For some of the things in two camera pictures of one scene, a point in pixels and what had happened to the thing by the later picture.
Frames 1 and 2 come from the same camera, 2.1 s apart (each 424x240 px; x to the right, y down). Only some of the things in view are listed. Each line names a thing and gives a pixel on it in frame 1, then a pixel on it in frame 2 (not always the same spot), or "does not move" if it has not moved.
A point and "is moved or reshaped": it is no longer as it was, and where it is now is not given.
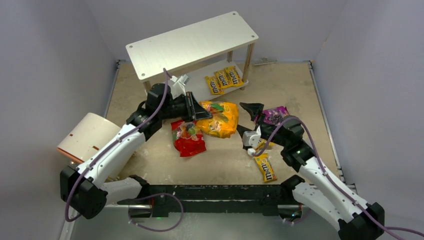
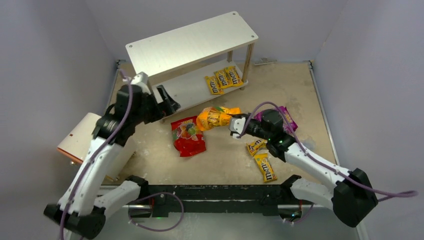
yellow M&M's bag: x=234 y=75 does not move
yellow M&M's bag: x=223 y=79 does not move
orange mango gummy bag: x=224 y=120 is moved or reshaped
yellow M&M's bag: x=214 y=85 does not move
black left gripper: x=190 y=106 -> x=159 y=104
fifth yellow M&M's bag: x=266 y=169 does not move
